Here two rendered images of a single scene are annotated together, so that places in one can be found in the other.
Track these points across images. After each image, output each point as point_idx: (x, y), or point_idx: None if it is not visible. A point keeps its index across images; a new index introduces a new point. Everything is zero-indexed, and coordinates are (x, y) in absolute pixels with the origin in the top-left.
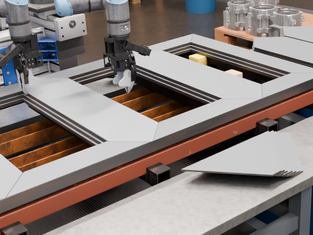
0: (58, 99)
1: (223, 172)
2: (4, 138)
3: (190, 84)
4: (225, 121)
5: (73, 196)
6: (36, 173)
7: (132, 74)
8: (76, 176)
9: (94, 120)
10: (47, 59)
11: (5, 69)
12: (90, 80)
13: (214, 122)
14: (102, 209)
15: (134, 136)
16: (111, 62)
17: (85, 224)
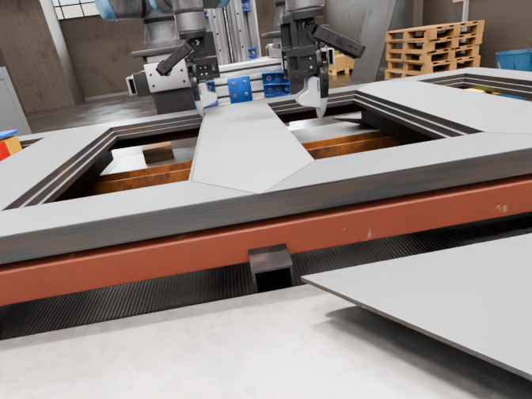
0: (223, 121)
1: (412, 324)
2: (177, 169)
3: (431, 111)
4: (476, 177)
5: (61, 279)
6: (8, 217)
7: (323, 85)
8: (58, 241)
9: (223, 146)
10: (279, 94)
11: (233, 102)
12: (298, 111)
13: (446, 176)
14: (89, 327)
15: (242, 178)
16: (286, 62)
17: (15, 357)
